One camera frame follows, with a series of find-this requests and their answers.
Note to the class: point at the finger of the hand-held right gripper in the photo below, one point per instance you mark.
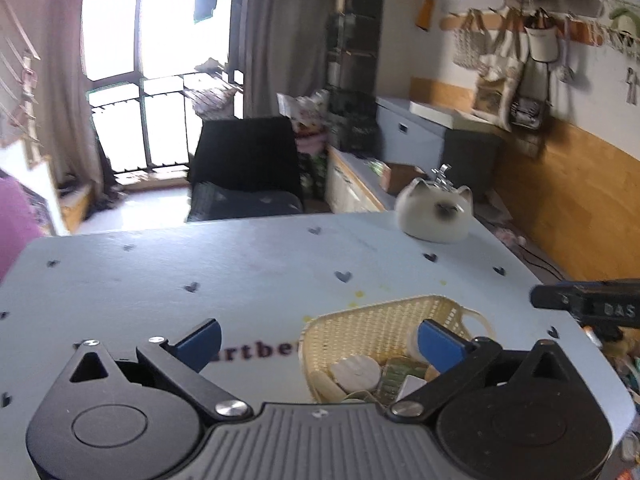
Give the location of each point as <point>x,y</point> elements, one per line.
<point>570,296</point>

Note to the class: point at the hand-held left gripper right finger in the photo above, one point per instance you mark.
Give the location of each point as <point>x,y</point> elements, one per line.
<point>440,347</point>

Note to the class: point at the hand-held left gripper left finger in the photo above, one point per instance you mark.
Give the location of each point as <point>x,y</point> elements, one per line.
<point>200,344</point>

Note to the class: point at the round jar with wooden lid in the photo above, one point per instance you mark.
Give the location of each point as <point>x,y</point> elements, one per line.
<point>432,373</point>

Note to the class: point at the yellow woven plastic basket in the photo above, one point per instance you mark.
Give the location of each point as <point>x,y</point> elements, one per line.
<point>360,325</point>

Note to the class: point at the small black shoulder bag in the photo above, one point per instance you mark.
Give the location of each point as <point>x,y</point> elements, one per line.
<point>530,110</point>

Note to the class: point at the white cat-shaped ceramic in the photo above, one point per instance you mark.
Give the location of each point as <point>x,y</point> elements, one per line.
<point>425,215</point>

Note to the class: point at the silver metal ornament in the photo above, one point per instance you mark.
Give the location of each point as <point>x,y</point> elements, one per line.
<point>442,175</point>

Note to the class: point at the brown cardboard box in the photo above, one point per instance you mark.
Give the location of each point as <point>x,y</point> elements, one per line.
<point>402,177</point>

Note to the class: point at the white low cabinet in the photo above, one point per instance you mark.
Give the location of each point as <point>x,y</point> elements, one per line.
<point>350,185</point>

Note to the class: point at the black chair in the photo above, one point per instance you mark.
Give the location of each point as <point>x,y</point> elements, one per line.
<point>240,155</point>

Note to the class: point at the grey storage box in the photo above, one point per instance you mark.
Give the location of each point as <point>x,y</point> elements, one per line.
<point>420,145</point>

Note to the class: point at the purple chair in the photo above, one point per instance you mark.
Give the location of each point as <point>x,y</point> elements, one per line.
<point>17,225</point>

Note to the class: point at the beige canvas tote bag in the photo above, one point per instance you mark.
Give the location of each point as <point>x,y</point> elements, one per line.
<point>495,90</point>

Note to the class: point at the white flat box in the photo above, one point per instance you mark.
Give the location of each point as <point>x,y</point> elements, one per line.
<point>440,112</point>

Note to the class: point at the black balcony railing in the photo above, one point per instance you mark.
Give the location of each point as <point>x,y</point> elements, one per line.
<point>125,130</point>

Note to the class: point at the white bucket bag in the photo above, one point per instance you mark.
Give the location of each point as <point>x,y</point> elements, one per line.
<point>541,42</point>

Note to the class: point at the white printed plastic bag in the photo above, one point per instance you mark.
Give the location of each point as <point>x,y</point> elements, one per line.
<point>305,110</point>

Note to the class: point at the grey curtain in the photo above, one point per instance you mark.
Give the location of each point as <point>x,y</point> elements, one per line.
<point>72,110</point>
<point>290,35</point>

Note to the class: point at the white net bag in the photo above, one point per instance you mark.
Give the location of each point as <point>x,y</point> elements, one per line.
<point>472,47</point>

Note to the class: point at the black shelf rack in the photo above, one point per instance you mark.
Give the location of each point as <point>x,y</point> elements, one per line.
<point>357,50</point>

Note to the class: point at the wooden wall hook rack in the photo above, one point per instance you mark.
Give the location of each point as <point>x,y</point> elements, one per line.
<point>455,22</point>

